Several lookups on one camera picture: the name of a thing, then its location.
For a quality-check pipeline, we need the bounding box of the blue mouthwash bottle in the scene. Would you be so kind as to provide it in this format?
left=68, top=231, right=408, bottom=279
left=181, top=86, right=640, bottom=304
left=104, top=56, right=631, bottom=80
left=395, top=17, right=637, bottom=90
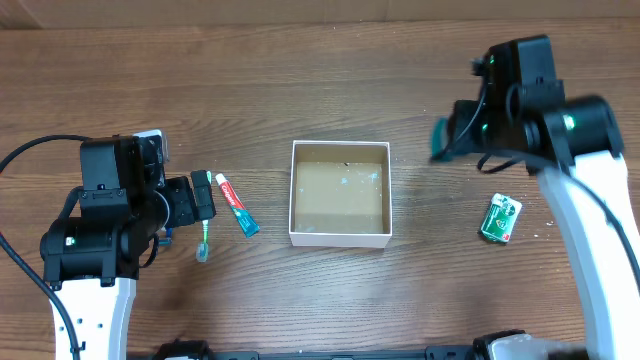
left=430, top=118, right=451, bottom=162

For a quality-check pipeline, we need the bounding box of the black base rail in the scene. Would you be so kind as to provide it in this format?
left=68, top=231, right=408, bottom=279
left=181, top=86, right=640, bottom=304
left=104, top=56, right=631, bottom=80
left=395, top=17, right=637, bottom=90
left=142, top=339, right=480, bottom=360

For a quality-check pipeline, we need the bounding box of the green toothbrush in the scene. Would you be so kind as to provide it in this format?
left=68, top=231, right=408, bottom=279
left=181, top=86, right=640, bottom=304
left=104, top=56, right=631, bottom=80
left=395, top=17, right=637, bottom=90
left=195, top=170, right=213, bottom=264

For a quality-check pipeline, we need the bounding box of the green Dettol soap packet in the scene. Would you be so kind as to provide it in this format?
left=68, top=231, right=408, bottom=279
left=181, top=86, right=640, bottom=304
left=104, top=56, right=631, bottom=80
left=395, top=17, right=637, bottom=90
left=479, top=193, right=522, bottom=244

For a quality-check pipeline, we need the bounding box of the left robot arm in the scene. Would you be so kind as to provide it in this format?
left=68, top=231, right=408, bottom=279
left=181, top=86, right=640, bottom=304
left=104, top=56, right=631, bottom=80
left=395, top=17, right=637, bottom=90
left=40, top=130, right=216, bottom=359

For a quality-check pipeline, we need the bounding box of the red Colgate toothpaste tube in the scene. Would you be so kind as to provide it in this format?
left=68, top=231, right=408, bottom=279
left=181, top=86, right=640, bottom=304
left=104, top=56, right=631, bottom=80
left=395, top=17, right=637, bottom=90
left=215, top=173, right=260, bottom=238

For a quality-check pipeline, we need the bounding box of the white cardboard box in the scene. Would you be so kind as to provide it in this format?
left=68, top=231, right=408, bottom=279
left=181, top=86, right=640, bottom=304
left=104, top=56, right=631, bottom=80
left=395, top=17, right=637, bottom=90
left=288, top=140, right=393, bottom=249

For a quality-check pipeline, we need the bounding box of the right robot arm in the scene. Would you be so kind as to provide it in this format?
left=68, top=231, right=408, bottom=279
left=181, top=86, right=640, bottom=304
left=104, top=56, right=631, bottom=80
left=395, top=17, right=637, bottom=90
left=432, top=35, right=639, bottom=359

